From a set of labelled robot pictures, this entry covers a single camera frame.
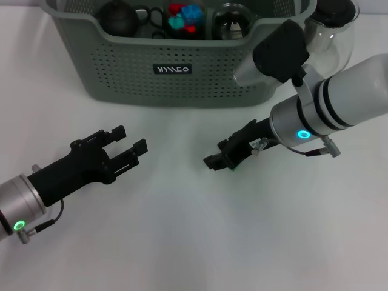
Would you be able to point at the grey-green perforated storage bin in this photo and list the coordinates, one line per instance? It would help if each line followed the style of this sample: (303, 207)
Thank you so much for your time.
(182, 75)

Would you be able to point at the teal square toy plate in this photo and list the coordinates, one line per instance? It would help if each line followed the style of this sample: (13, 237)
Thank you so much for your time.
(176, 23)

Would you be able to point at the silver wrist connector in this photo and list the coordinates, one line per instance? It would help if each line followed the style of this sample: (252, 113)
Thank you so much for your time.
(260, 145)
(35, 167)

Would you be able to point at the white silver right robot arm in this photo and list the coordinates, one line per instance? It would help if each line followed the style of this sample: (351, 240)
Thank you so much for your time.
(342, 100)

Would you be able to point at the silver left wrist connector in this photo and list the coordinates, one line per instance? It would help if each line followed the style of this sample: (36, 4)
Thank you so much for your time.
(35, 167)

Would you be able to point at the dark clay teapot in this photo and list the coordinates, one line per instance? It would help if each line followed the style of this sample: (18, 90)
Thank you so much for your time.
(116, 19)

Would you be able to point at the dark red curved toy brick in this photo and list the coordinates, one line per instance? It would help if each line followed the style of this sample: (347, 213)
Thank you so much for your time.
(174, 9)

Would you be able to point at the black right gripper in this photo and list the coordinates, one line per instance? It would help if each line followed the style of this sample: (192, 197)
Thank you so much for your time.
(245, 142)

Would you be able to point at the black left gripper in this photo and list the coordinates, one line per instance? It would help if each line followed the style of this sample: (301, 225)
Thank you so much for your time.
(71, 175)

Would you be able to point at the red sloped toy brick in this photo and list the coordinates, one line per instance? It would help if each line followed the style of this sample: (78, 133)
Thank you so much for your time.
(191, 29)

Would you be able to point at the blue square toy plate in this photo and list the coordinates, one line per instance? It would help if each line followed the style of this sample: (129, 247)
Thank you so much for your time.
(192, 12)

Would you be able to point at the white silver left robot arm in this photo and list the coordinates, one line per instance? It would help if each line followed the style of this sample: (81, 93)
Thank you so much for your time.
(16, 203)

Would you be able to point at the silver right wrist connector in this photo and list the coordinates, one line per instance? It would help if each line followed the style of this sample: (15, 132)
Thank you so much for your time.
(260, 145)

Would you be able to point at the glass carafe with black lid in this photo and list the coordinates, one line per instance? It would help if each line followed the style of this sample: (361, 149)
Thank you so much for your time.
(330, 36)

